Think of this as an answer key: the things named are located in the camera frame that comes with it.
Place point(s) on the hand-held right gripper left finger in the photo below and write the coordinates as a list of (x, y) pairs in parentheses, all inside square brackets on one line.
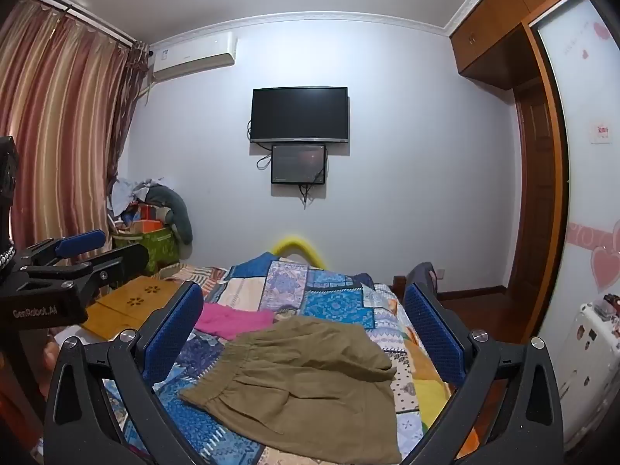
[(174, 329)]

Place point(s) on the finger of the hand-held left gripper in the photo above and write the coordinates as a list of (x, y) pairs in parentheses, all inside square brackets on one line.
[(121, 264), (80, 243)]

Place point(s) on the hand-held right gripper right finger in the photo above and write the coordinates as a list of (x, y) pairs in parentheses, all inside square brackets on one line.
[(431, 329)]

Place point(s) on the olive green pants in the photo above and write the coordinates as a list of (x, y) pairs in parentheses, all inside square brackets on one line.
[(300, 382)]

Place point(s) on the person's left hand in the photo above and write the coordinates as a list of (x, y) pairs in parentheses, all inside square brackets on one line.
[(50, 353)]

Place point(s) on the orange box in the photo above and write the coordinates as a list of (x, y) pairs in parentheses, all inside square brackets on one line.
[(147, 215)]

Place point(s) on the dark grey backpack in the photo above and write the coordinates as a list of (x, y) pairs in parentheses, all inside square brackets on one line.
[(424, 273)]

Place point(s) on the pink garment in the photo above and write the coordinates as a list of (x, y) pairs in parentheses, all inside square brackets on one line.
[(232, 322)]

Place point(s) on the crumpled white cloth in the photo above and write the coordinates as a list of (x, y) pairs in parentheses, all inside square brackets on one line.
[(128, 193)]

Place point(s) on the grey plush toy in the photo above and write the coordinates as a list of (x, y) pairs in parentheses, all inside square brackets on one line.
[(169, 203)]

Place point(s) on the patchwork blanket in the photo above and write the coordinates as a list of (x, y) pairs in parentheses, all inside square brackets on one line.
[(334, 290)]

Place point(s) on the striped pink curtain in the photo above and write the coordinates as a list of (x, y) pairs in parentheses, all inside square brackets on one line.
[(58, 131)]

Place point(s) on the brown wooden door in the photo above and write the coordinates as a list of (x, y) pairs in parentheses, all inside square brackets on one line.
[(535, 213)]

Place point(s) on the white heart-print wardrobe door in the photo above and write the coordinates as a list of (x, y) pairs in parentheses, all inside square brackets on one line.
[(586, 203)]

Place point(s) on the small black monitor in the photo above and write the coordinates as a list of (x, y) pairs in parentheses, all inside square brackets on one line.
[(298, 163)]

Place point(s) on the white air conditioner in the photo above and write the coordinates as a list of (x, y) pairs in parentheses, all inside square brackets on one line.
[(193, 55)]

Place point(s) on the pink and white sticker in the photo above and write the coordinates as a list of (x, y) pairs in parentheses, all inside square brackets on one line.
[(601, 133)]

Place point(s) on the wooden overhead cabinets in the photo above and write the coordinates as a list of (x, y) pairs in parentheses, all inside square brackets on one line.
[(499, 34)]

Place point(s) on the wooden bed frame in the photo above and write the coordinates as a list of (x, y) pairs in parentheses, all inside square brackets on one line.
[(397, 288)]

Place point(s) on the white wall socket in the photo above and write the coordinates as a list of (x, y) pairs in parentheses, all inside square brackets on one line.
[(440, 272)]

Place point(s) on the black wall television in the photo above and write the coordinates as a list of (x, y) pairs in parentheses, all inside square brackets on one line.
[(299, 115)]

